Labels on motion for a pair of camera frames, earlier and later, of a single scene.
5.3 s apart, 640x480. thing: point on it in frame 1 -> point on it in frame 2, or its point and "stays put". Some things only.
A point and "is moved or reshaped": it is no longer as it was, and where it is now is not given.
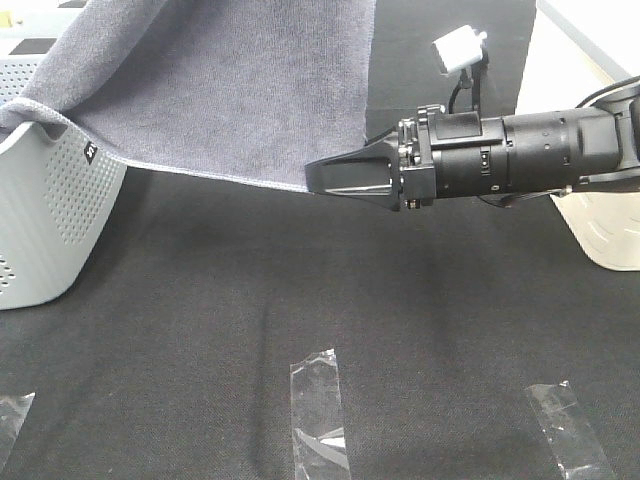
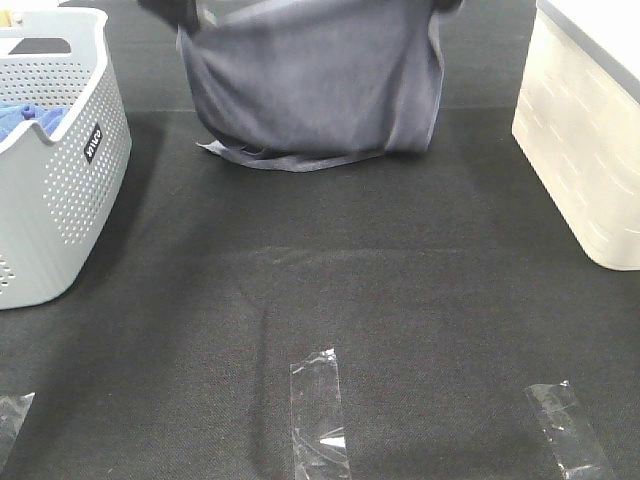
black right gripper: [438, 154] -> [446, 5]
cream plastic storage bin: [579, 50] stays put
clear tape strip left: [13, 412] stays put
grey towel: [242, 91] is moved or reshaped
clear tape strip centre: [318, 435] stays put
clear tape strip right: [577, 449] stays put
